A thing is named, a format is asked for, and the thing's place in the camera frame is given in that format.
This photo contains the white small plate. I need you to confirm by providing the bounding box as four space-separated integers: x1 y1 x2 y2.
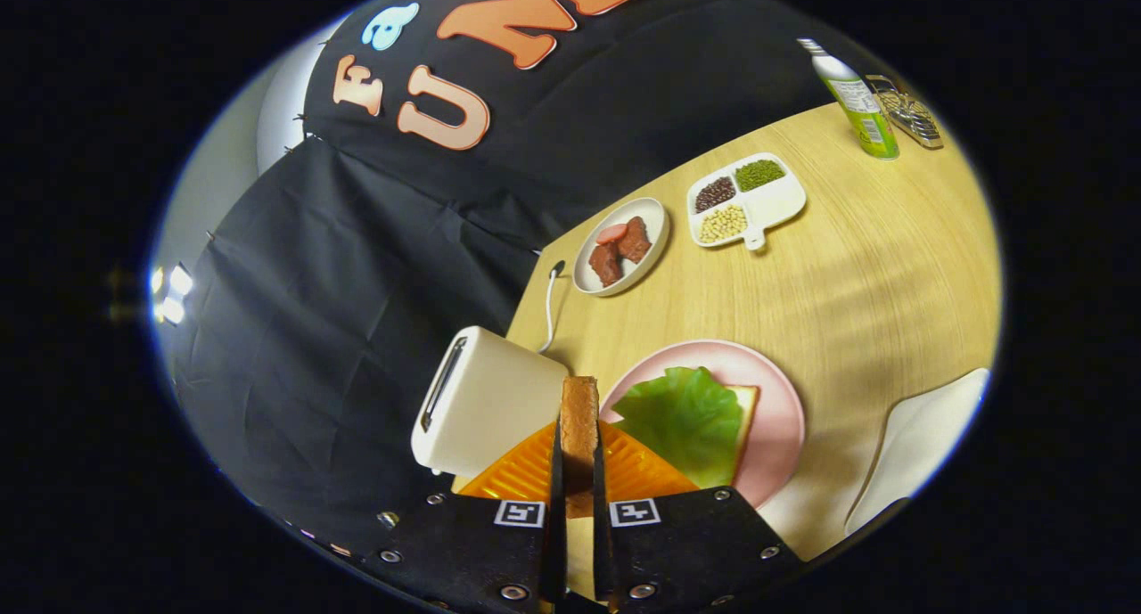
843 367 992 536

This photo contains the beige round plate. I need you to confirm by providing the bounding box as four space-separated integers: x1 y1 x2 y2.
572 197 670 298

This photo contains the bread slice under lettuce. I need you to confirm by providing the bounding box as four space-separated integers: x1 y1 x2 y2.
713 384 760 486

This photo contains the white divided dish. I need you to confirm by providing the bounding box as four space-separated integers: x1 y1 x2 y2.
686 152 809 251

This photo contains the brown meat piece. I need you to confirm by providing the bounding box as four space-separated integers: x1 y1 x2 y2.
588 242 625 287
618 217 653 263

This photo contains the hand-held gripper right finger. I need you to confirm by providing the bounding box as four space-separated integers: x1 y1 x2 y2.
591 418 808 614

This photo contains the green bottle with silver top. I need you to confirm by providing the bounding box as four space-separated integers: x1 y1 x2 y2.
796 37 901 160

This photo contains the black backdrop cloth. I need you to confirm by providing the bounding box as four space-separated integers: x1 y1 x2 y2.
156 0 892 553

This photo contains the pink round plate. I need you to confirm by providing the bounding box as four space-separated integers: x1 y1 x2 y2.
599 339 807 510

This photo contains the white toaster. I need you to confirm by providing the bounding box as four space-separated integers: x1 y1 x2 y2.
411 326 571 479

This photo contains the pile of yellow soybeans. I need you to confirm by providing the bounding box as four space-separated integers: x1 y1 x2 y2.
697 205 748 244

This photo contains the green lettuce leaf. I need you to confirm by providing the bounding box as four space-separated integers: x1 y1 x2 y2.
612 366 745 490

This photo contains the white toaster cable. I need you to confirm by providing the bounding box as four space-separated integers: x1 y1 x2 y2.
535 266 562 355

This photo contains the bright studio lamp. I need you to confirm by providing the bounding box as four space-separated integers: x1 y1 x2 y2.
147 262 195 325

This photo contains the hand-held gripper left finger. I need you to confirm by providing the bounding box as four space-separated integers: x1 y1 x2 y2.
357 418 568 614

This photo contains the metal wire holder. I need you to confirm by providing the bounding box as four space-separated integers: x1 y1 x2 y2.
865 73 944 150

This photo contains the toasted bread slice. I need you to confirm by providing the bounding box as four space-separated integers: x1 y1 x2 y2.
560 376 600 519

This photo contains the pile of dark red beans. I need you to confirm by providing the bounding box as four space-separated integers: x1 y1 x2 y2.
694 176 737 212

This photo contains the pile of green beans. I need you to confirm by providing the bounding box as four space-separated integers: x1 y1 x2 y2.
734 159 786 192

